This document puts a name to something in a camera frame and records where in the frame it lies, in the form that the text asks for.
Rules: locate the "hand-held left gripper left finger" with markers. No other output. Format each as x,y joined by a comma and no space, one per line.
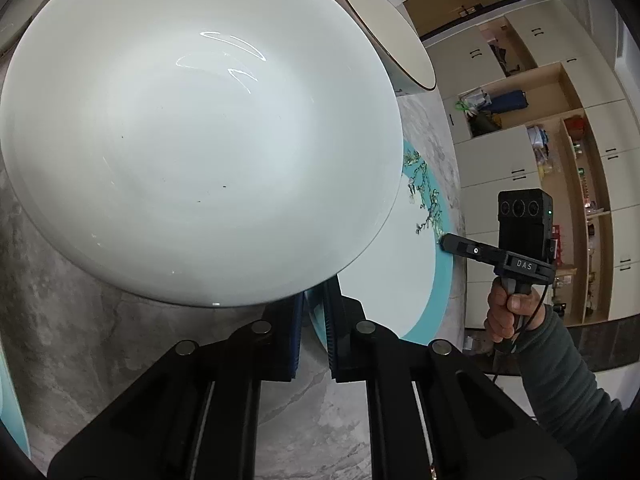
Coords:
296,332

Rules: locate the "teal floral plate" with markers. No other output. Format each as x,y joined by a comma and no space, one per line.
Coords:
395,270

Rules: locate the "teal rimmed plate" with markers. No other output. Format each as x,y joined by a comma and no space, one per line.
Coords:
9,400

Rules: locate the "beige wall cabinet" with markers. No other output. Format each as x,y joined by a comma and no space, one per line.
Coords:
500,160

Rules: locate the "cream bowl with brown rim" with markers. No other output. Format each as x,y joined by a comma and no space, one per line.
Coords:
385,25

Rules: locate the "blue bag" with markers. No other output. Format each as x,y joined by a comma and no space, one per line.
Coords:
510,101

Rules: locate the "red container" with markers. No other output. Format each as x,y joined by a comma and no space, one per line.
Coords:
575,126

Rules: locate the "large white bowl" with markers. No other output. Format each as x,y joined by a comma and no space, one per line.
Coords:
200,125

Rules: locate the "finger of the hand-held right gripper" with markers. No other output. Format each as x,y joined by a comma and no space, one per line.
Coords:
470,249

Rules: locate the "person's right hand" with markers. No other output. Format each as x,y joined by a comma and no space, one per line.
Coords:
505,317

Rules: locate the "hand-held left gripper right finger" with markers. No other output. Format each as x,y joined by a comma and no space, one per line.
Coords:
332,332

